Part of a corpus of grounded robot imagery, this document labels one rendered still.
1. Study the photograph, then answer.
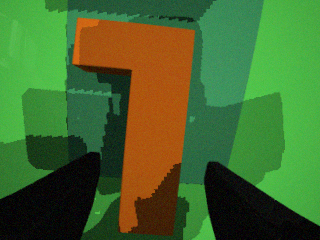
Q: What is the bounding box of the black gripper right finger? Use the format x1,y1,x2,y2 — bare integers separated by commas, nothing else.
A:
204,161,320,240

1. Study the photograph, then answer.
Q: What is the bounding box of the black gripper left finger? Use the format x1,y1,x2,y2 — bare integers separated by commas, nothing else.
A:
0,152,100,240

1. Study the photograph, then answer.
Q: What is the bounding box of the orange l-shaped part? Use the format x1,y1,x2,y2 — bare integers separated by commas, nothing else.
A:
72,17,195,236

